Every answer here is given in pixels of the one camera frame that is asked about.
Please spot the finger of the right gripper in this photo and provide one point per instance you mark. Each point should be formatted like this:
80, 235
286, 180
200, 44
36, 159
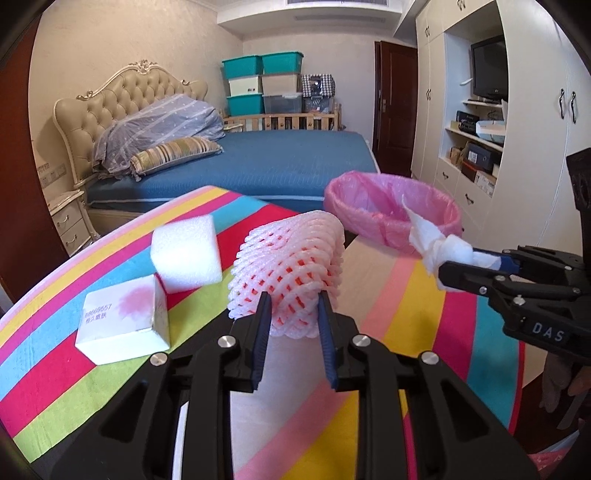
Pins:
468, 278
495, 261

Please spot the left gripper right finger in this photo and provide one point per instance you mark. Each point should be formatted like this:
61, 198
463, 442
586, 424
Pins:
414, 413

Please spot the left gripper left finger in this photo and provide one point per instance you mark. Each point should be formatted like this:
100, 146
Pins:
171, 420

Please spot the white paper towel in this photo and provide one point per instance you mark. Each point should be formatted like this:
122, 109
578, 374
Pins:
435, 247

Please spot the pink foam fruit net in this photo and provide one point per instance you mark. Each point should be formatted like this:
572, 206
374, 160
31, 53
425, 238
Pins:
293, 260

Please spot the pink-lined trash bin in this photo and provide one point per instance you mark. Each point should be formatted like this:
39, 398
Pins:
374, 206

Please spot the right hand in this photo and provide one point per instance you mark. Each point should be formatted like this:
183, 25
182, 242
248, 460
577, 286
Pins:
564, 380

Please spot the white wardrobe shelving unit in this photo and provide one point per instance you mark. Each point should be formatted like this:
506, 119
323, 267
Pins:
503, 162

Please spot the white pink small box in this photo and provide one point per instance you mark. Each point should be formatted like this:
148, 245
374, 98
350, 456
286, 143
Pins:
124, 321

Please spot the striped colourful tablecloth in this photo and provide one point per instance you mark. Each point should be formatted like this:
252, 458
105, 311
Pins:
294, 426

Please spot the white foam block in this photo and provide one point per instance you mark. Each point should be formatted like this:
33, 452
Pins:
185, 254

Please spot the black television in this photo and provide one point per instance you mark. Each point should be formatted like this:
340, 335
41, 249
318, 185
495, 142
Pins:
490, 69

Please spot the dark wooden door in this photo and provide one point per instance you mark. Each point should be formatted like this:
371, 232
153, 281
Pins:
396, 101

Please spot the blue bed mattress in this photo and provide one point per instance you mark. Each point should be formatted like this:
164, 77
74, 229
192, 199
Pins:
287, 168

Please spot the cream nightstand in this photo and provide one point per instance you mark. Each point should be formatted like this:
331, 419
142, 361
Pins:
72, 222

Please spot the houndstooth black white bag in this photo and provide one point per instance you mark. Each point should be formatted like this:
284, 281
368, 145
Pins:
318, 85

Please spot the grey clear storage bin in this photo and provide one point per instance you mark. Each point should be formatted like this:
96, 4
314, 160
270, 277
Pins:
283, 103

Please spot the beige storage box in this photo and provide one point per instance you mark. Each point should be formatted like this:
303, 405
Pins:
281, 84

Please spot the teal storage bin right top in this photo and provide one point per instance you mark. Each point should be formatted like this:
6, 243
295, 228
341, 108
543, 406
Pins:
286, 62

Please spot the teal storage bin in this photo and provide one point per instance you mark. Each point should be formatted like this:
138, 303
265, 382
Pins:
245, 105
286, 62
245, 66

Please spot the striped yellow pillow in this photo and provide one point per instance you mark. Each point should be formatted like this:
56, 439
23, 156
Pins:
171, 154

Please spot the teal storage bin lower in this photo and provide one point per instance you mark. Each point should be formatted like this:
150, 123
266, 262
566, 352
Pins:
245, 105

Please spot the white storage box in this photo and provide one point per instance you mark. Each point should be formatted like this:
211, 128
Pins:
248, 85

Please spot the grey striped duvet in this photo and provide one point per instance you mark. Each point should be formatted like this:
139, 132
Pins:
171, 118

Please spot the teal storage bin left top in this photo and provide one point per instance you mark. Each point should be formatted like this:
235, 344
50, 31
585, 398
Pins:
245, 66

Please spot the beige tufted headboard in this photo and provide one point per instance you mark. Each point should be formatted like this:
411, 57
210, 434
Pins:
82, 120

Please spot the wooden crib rail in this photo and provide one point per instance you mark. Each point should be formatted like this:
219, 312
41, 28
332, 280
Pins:
284, 121

